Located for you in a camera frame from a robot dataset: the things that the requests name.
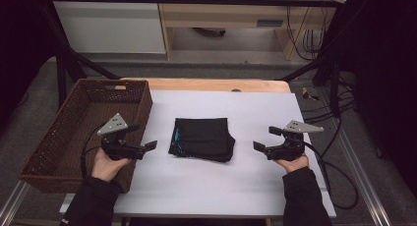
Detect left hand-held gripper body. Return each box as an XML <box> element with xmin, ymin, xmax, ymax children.
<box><xmin>96</xmin><ymin>113</ymin><xmax>147</xmax><ymax>161</ymax></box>

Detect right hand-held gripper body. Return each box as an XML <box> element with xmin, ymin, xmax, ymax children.
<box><xmin>265</xmin><ymin>120</ymin><xmax>325</xmax><ymax>161</ymax></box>

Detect brown wicker basket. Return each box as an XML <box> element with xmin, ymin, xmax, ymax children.
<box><xmin>18</xmin><ymin>78</ymin><xmax>154</xmax><ymax>195</ymax></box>

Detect black shorts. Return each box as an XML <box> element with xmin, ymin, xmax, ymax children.
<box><xmin>167</xmin><ymin>117</ymin><xmax>236</xmax><ymax>163</ymax></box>

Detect person's right hand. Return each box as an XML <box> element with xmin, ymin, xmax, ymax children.
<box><xmin>274</xmin><ymin>153</ymin><xmax>310</xmax><ymax>174</ymax></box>

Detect person's left hand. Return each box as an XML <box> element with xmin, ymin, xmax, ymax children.
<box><xmin>90</xmin><ymin>148</ymin><xmax>133</xmax><ymax>183</ymax></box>

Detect yellow black tape piece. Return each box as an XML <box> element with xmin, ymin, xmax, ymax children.
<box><xmin>301</xmin><ymin>86</ymin><xmax>321</xmax><ymax>102</ymax></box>

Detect white table mat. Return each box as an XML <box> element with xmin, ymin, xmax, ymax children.
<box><xmin>112</xmin><ymin>89</ymin><xmax>337</xmax><ymax>219</ymax></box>

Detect wooden table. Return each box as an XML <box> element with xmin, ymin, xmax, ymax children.
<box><xmin>120</xmin><ymin>77</ymin><xmax>293</xmax><ymax>94</ymax></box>

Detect black metal stand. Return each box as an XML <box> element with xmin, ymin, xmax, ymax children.
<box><xmin>277</xmin><ymin>50</ymin><xmax>342</xmax><ymax>120</ymax></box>
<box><xmin>36</xmin><ymin>3</ymin><xmax>121</xmax><ymax>106</ymax></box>

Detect white cabinet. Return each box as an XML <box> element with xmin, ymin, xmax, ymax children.
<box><xmin>52</xmin><ymin>0</ymin><xmax>167</xmax><ymax>55</ymax></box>

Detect light wooden desk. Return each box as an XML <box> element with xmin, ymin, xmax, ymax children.
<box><xmin>154</xmin><ymin>0</ymin><xmax>338</xmax><ymax>62</ymax></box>

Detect left hand-held gripper cable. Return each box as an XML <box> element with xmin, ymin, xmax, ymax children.
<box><xmin>80</xmin><ymin>123</ymin><xmax>106</xmax><ymax>180</ymax></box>

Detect hand-held gripper cable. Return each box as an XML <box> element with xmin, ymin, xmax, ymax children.
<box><xmin>80</xmin><ymin>123</ymin><xmax>106</xmax><ymax>180</ymax></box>
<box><xmin>302</xmin><ymin>140</ymin><xmax>359</xmax><ymax>211</ymax></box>

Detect right hand-held gripper cable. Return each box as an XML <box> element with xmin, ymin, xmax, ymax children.
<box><xmin>302</xmin><ymin>140</ymin><xmax>359</xmax><ymax>211</ymax></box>

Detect black floor cables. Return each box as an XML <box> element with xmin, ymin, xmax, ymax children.
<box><xmin>300</xmin><ymin>73</ymin><xmax>358</xmax><ymax>126</ymax></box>

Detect aluminium rail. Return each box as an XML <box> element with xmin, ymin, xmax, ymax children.
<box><xmin>0</xmin><ymin>180</ymin><xmax>31</xmax><ymax>226</ymax></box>
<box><xmin>329</xmin><ymin>117</ymin><xmax>393</xmax><ymax>226</ymax></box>

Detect hanging black cables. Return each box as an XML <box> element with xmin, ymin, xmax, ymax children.
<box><xmin>286</xmin><ymin>5</ymin><xmax>329</xmax><ymax>62</ymax></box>

